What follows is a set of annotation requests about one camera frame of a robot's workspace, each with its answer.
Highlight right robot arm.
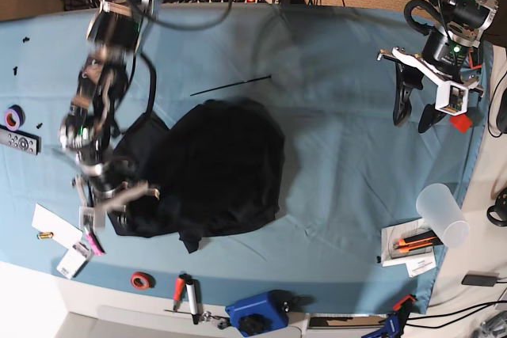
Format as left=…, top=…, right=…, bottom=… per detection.
left=59, top=0, right=161, bottom=214

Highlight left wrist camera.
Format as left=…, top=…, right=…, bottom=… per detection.
left=435, top=82, right=469, bottom=116

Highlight purple tape roll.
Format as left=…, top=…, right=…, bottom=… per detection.
left=3, top=104, right=25, bottom=131

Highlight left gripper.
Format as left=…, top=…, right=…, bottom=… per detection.
left=377, top=31, right=474, bottom=133

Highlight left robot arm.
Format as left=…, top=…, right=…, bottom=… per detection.
left=378, top=0, right=499, bottom=133

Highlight blue orange bar clamp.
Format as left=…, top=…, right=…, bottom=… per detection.
left=363, top=294, right=416, bottom=338

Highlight pink marker package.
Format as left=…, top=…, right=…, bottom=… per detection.
left=84, top=226, right=105, bottom=256

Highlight black remote control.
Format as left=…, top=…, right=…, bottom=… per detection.
left=0, top=126, right=41, bottom=155

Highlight black cable tie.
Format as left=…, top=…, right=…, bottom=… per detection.
left=189, top=74, right=272, bottom=97

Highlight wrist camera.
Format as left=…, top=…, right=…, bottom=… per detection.
left=435, top=82, right=469, bottom=116
left=79, top=206, right=106, bottom=230

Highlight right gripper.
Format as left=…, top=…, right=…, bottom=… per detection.
left=75, top=158, right=159, bottom=214

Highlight white marker pen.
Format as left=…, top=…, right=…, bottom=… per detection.
left=185, top=278, right=200, bottom=325

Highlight white booklet papers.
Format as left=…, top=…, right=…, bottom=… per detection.
left=379, top=218, right=440, bottom=278

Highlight orange black clamp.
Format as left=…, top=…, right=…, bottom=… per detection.
left=468, top=47, right=483, bottom=70

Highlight red tape roll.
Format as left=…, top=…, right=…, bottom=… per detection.
left=130, top=272, right=155, bottom=291

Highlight light blue table cloth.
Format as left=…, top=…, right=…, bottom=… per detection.
left=1, top=5, right=484, bottom=313

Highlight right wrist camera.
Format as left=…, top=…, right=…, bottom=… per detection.
left=79, top=206, right=106, bottom=230

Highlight white paper sheet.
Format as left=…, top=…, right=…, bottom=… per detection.
left=32, top=203, right=83, bottom=249

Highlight white blister pack card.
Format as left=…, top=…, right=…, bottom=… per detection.
left=56, top=242, right=93, bottom=279

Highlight blue table clamp box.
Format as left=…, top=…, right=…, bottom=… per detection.
left=225, top=291, right=289, bottom=337

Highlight red cube block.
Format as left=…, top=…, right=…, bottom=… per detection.
left=449, top=114, right=473, bottom=134

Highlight red handled screwdriver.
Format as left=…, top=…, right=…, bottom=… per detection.
left=172, top=273, right=186, bottom=313

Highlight translucent plastic cup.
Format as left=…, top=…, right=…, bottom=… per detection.
left=416, top=184, right=470, bottom=248

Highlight black t-shirt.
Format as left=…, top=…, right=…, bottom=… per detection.
left=109, top=98, right=284, bottom=253

